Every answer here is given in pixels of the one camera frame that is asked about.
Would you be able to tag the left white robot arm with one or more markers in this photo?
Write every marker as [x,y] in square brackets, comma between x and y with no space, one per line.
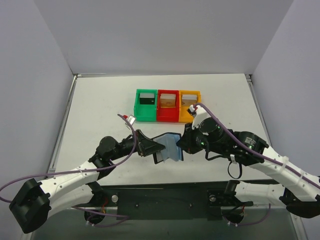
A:
[33,202]

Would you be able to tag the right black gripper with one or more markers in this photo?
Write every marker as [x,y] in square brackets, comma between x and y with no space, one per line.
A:
[188,139]

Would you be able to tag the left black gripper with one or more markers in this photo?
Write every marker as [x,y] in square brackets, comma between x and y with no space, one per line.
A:
[140,143]

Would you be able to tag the black leather card holder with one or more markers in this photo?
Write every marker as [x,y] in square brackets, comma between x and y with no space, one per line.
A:
[171,151]

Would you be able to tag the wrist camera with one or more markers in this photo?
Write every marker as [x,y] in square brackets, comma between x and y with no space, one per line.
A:
[131,119]
[198,113]

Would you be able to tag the brown card stack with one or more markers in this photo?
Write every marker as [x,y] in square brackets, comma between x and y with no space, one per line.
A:
[167,100]

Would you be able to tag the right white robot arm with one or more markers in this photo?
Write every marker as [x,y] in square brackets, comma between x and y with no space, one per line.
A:
[295,189]

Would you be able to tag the green plastic bin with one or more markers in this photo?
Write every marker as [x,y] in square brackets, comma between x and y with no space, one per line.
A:
[145,113]

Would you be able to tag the red plastic bin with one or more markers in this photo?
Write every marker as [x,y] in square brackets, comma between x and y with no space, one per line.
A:
[169,115]

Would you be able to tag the aluminium frame rail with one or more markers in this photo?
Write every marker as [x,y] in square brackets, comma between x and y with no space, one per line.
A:
[58,143]

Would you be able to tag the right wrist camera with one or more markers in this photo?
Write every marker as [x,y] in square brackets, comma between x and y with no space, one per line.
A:
[198,113]

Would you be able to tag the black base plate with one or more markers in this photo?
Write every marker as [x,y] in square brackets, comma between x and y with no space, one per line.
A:
[170,201]

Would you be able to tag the black card stack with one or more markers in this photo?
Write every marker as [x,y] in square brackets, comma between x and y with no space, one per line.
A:
[147,98]

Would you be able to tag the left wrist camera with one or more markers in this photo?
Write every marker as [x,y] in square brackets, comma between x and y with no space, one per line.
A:
[131,119]

